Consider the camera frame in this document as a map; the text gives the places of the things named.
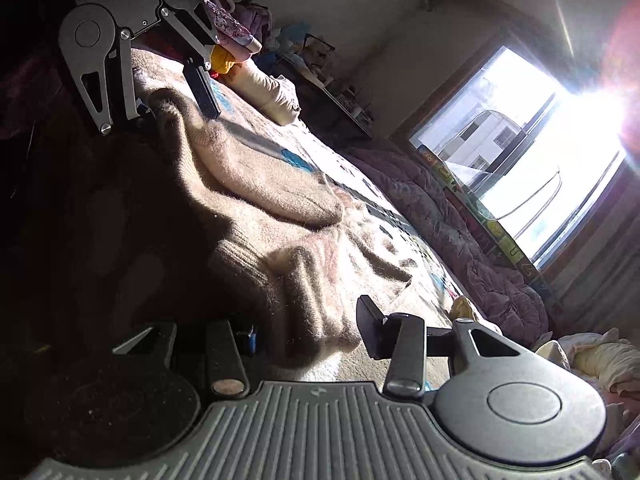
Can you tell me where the colourful printed strip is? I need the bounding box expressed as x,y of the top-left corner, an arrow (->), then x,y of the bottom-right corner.
415,144 -> 543,288

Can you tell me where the white garment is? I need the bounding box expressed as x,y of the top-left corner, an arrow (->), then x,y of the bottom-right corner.
537,327 -> 640,413

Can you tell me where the cream pillow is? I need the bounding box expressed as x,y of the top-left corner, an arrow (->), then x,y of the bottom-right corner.
232,59 -> 302,127

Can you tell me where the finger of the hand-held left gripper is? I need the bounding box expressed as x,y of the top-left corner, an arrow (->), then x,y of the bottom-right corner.
75,29 -> 152,137
161,0 -> 222,122

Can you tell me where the brown printed blanket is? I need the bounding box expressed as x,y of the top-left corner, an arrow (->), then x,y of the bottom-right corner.
210,77 -> 496,396

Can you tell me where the purple quilt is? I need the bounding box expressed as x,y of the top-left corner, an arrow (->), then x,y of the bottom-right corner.
344,146 -> 552,337

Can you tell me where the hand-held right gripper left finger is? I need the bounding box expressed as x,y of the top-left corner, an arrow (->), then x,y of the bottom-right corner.
112,320 -> 259,397

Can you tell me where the beige fuzzy sweater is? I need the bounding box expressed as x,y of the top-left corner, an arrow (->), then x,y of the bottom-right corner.
132,49 -> 417,377

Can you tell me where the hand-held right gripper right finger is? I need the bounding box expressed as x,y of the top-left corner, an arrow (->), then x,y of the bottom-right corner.
356,295 -> 507,400

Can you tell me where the cluttered side table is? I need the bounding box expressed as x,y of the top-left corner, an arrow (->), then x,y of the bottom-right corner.
270,32 -> 377,142

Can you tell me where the window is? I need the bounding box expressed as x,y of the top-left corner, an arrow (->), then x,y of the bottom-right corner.
409,45 -> 628,267

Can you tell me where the small yellow cloth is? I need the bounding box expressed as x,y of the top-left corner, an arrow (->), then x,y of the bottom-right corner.
209,45 -> 238,77

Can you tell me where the floral pink cloth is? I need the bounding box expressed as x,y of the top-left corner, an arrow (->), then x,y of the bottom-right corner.
201,0 -> 263,57

